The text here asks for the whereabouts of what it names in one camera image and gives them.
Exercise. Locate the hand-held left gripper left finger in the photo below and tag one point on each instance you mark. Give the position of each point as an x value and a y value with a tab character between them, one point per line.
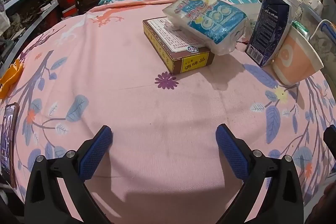
95	154

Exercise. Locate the blue white tissue pack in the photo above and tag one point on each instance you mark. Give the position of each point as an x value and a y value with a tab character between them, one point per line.
207	19

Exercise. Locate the brown cardboard box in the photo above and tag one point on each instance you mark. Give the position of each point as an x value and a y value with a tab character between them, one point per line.
183	61

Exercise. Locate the dark blue carton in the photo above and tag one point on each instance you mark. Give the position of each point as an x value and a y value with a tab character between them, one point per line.
267	27

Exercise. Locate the pink paper cup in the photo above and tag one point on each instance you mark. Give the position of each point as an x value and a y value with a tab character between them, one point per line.
291	61

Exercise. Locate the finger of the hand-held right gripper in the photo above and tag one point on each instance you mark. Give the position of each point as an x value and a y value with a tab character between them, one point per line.
330	138

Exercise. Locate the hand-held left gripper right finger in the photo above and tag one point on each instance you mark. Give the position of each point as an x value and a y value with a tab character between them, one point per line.
232	151

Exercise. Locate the crushed green can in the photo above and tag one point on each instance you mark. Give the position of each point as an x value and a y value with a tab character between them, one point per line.
302	28

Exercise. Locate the black smartphone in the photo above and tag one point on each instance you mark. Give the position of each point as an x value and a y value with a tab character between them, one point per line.
8	140

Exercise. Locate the pink floral blanket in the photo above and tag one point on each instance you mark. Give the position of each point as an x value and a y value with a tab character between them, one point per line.
131	108

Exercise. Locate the orange cloth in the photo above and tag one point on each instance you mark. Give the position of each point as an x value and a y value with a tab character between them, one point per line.
10	77

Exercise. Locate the clear plastic storage bin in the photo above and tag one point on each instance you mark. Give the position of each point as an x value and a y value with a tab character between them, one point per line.
324	41

